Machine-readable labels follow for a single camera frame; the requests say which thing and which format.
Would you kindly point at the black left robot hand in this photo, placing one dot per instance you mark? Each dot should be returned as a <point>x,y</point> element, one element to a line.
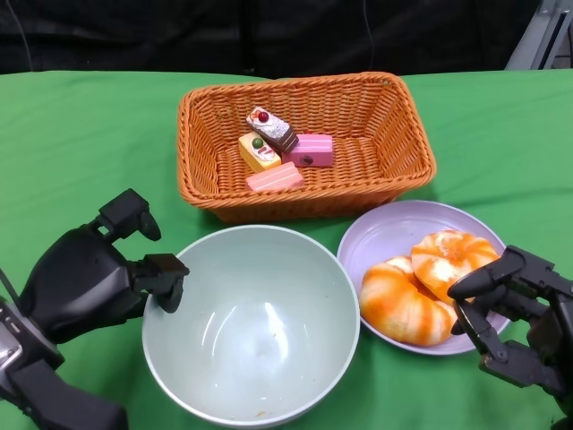
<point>76,282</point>

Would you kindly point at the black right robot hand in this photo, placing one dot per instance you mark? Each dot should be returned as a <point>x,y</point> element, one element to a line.
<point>550,331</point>

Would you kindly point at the oval orange bread roll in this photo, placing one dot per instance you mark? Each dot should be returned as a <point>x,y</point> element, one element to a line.
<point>398,309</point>

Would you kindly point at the grey round bowl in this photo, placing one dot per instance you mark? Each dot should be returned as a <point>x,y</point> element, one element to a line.
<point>250,322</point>

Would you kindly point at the yellow layered cake slice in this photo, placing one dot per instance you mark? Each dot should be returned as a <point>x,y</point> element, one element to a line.
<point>257,157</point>

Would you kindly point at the salmon striped cake slice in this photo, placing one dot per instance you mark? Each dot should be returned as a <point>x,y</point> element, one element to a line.
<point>275,177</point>

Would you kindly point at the chocolate cake slice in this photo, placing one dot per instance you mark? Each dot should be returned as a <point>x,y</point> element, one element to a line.
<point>277,130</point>

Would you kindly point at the pink cake slice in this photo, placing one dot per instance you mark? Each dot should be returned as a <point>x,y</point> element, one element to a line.
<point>313,150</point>

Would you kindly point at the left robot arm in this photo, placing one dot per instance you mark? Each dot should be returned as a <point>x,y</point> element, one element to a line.
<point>45,398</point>

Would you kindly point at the lavender round plate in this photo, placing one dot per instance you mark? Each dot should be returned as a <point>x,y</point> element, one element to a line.
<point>389,228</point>

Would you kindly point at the orange wicker basket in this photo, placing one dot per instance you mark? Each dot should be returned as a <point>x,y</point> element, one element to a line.
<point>358,188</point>

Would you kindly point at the green tablecloth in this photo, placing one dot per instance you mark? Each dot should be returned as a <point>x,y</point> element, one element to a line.
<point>89,134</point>

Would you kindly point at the black backdrop curtain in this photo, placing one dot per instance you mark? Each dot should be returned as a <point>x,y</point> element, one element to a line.
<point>179,36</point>

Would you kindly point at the grey aluminium frame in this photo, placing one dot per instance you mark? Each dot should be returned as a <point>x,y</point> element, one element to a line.
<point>537,40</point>

